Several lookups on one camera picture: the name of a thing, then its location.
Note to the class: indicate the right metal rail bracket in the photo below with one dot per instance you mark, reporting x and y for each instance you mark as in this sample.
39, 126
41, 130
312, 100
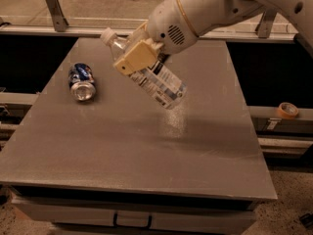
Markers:
264, 27

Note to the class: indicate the horizontal metal rail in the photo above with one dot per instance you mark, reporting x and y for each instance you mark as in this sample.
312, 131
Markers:
96, 32

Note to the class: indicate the black drawer handle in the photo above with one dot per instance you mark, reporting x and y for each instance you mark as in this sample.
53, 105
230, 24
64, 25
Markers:
132, 220

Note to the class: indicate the metal rail bracket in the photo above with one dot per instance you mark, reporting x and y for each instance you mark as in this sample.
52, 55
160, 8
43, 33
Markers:
264, 27
59, 21

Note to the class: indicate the left metal rail bracket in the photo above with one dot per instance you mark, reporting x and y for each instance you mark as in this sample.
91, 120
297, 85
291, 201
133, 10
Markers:
59, 21

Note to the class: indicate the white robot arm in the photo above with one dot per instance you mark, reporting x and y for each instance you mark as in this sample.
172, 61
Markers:
207, 15

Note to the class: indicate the orange tape roll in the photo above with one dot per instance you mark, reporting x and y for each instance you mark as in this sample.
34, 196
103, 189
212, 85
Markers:
288, 110

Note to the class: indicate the clear plastic water bottle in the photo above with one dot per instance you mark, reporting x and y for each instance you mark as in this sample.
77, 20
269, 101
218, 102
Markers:
158, 81

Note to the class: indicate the crushed blue soda can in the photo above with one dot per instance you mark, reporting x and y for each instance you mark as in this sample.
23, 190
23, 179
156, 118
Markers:
81, 82

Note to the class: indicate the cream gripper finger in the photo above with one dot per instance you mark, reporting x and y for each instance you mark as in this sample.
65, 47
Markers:
142, 55
139, 35

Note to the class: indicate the grey table drawer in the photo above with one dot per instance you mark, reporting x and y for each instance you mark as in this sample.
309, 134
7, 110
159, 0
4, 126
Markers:
99, 218

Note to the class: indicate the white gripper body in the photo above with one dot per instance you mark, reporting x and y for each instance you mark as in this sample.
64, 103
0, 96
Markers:
168, 23

